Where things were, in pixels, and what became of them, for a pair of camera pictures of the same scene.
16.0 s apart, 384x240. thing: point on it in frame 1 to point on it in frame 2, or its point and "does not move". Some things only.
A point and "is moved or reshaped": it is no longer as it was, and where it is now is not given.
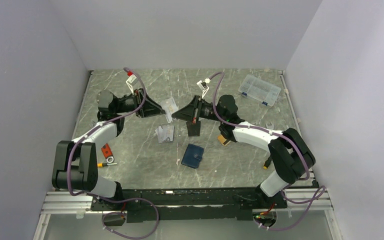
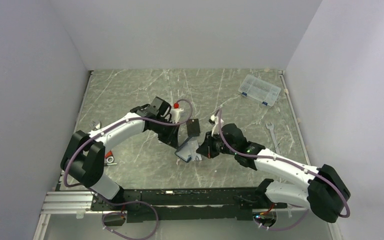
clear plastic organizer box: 259,89 does not move
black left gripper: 149,108 to 171,138
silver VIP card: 169,106 is moved or reshaped
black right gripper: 189,113 to 206,149
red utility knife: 107,153 does not move
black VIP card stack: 193,129 does not move
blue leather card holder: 192,156 to 187,149
